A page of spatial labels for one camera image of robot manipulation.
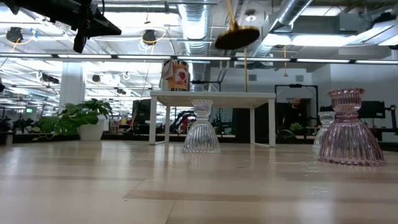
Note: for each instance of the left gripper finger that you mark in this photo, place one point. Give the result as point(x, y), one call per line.
point(105, 25)
point(104, 32)

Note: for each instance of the glass candle jar silver lid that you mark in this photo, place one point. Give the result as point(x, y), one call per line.
point(180, 77)

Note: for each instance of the clear ribbed glass candle holder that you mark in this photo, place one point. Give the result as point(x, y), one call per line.
point(325, 118)
point(201, 133)

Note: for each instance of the pink ribbed glass candle holder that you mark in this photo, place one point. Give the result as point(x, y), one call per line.
point(349, 140)

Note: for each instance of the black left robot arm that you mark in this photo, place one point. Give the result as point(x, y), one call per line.
point(46, 7)

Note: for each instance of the long ceiling light bar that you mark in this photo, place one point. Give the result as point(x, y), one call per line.
point(93, 56)

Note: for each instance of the black ceiling-mounted device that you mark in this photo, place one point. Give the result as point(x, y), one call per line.
point(149, 36)
point(14, 34)

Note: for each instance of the black hanging spotlight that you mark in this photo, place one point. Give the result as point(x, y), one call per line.
point(96, 78)
point(49, 78)

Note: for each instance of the white building column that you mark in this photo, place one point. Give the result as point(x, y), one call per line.
point(72, 84)

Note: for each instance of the black screen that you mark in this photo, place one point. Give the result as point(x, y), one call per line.
point(141, 110)

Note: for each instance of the green plant in white pot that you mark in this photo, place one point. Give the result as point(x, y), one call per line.
point(77, 116)

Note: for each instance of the small white table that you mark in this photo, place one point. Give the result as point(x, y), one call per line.
point(261, 98)

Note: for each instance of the hanging brass pendant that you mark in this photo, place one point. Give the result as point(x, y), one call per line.
point(285, 74)

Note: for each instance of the rectangular ceiling light panel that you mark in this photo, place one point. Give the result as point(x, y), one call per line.
point(311, 40)

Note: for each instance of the person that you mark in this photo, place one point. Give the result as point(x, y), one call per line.
point(294, 113)

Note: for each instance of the black office chair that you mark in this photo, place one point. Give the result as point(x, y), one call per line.
point(286, 134)

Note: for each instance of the small green plant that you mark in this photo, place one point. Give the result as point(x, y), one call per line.
point(296, 126)

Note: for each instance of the black office monitor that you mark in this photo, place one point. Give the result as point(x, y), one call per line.
point(373, 109)

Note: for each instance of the silver corrugated air duct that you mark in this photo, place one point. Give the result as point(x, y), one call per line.
point(290, 11)
point(196, 31)

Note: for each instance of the black metal gantry frame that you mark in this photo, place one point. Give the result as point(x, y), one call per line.
point(295, 85)

